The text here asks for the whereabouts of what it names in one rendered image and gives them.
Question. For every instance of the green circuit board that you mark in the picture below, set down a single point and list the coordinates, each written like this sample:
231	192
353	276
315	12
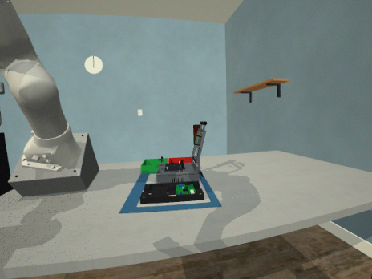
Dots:
185	187

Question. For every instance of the green open-top bin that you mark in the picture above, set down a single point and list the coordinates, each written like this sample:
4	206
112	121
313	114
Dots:
151	165

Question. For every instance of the red open-top bin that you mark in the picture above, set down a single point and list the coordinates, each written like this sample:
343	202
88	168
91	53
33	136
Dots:
176	160

